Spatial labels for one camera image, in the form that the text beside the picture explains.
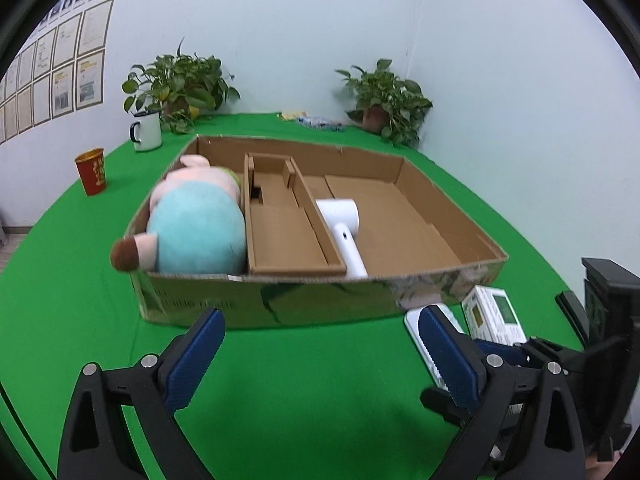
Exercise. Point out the terracotta plant pot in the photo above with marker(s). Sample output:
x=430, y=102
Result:
x=375, y=120

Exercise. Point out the red paper cup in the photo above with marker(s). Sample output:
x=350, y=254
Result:
x=92, y=172

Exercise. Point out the white enamel mug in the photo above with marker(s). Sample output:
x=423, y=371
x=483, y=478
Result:
x=149, y=132

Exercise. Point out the wall of framed certificates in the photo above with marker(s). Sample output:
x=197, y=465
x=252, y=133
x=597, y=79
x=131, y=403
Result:
x=65, y=60

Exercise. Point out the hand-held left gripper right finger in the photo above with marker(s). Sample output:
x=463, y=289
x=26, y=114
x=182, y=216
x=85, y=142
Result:
x=450, y=360

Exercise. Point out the white toothed plastic pack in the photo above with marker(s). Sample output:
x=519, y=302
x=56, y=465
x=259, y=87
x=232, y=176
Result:
x=412, y=327

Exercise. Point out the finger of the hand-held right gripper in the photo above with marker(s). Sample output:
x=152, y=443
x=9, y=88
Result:
x=440, y=400
x=510, y=351

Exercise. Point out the white hair dryer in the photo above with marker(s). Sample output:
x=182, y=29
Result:
x=345, y=230

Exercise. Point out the large shallow cardboard box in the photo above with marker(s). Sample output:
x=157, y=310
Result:
x=310, y=300

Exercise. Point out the white box with yellowish window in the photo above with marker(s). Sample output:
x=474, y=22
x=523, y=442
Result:
x=472, y=332

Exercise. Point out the pink pig plush toy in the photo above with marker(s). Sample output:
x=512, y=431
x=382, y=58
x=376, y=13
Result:
x=195, y=230

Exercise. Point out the large leafy pothos plant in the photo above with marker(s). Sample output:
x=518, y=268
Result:
x=185, y=80

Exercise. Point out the yellow paper item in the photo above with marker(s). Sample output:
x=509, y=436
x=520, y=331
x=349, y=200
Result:
x=292, y=116

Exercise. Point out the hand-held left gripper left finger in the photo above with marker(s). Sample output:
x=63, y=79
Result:
x=194, y=360

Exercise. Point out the small leafy pothos plant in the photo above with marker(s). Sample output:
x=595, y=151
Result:
x=390, y=90

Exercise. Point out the white and green box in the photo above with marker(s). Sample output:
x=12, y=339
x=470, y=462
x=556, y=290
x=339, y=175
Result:
x=510, y=332

